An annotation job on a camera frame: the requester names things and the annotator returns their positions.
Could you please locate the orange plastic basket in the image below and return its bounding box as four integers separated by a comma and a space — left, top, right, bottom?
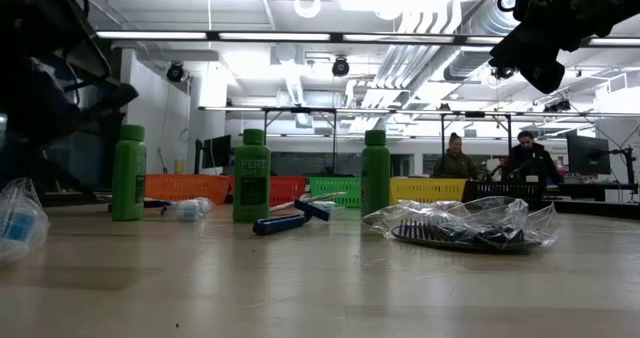
144, 173, 232, 206

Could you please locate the black overhead beam with lights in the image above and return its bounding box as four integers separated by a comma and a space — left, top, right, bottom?
94, 29, 640, 48

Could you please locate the round black hairbrush in bag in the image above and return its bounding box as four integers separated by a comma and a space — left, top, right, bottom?
361, 195, 562, 254

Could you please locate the black plastic basket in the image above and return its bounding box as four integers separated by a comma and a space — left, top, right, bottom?
462, 180, 546, 205

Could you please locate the small green shampoo bottle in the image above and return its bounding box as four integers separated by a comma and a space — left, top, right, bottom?
360, 129, 392, 218
110, 123, 148, 223
232, 128, 272, 223

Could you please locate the white ring light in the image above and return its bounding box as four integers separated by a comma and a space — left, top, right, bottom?
293, 0, 323, 20

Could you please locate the green plastic basket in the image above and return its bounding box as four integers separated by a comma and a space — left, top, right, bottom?
308, 176, 363, 209

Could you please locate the black background workstation frame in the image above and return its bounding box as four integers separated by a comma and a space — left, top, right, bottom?
198, 106, 516, 177

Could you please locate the black comb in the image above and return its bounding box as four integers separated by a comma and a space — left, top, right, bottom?
271, 191, 348, 213

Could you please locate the person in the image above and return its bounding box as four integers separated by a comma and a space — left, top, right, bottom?
503, 129, 565, 184
431, 131, 482, 181

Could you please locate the dark background desk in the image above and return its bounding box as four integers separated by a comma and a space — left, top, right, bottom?
544, 180, 640, 205

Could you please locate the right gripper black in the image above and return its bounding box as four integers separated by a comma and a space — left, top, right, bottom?
489, 0, 606, 95

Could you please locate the yellow plastic basket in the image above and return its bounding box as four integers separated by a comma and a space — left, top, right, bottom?
389, 177, 470, 205

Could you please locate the red plastic basket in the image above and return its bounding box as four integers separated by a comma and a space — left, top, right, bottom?
228, 175, 307, 208

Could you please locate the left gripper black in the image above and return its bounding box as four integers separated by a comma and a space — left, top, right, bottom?
0, 52, 140, 199

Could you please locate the black computer monitor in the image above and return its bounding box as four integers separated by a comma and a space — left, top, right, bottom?
565, 133, 613, 177
200, 133, 233, 171

